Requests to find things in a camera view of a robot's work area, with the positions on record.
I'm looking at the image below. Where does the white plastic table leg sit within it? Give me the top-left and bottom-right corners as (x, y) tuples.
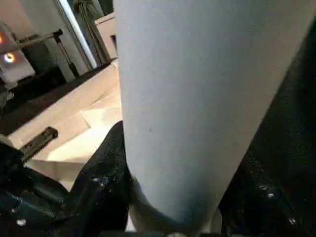
(113, 0), (316, 235)

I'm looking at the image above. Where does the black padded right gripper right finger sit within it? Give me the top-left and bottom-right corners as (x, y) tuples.
(217, 114), (316, 237)

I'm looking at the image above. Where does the white device with orange light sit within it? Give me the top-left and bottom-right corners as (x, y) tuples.
(0, 22), (36, 84)

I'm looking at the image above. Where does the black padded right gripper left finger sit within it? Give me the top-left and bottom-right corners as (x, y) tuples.
(49, 121), (131, 237)

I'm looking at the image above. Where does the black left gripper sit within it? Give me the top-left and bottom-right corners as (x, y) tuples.
(0, 126), (67, 234)

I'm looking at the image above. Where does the white plastic table top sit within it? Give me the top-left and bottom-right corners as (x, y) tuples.
(0, 62), (124, 183)

